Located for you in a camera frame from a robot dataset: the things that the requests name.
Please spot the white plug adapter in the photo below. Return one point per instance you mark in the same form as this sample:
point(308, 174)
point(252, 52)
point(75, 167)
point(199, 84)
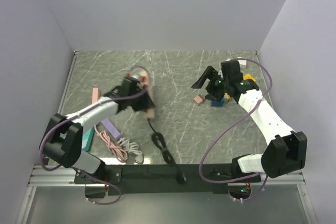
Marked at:
point(242, 62)

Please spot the dusty pink plug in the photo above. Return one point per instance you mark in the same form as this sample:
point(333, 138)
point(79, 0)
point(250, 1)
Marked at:
point(199, 99)

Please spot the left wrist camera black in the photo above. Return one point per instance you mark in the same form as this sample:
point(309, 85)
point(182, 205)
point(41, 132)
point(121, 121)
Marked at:
point(128, 87)

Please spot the blue cube socket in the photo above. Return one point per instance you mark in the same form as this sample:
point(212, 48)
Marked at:
point(218, 104)

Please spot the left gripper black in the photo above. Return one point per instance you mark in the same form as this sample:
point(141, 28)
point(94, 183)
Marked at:
point(145, 103)

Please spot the purple power strip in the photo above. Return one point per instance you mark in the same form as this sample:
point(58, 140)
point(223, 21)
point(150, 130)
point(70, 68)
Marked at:
point(112, 129)

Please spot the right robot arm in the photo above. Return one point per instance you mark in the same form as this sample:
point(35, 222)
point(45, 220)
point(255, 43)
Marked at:
point(286, 149)

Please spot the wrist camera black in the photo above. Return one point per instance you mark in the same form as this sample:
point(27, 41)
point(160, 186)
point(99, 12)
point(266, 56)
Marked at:
point(128, 87)
point(231, 70)

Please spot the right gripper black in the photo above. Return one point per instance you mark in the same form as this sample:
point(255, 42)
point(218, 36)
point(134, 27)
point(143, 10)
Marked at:
point(213, 95)

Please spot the black mounting base bar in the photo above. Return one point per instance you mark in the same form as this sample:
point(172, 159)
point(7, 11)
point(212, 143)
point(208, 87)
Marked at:
point(118, 180)

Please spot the teal power strip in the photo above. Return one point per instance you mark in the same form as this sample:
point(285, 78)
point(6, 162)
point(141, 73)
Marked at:
point(87, 139)

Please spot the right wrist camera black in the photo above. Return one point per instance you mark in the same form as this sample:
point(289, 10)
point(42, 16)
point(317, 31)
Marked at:
point(231, 70)

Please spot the pink power strip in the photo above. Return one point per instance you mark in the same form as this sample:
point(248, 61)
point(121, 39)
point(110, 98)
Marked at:
point(119, 153)

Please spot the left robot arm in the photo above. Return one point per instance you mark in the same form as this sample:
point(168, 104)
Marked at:
point(63, 137)

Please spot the beige red power strip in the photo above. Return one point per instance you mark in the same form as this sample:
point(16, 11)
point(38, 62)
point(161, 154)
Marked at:
point(145, 82)

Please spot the yellow cube socket adapter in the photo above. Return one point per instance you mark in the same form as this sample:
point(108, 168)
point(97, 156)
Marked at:
point(249, 77)

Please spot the yellow white plug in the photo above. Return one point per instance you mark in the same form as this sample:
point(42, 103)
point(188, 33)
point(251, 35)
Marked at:
point(227, 97)

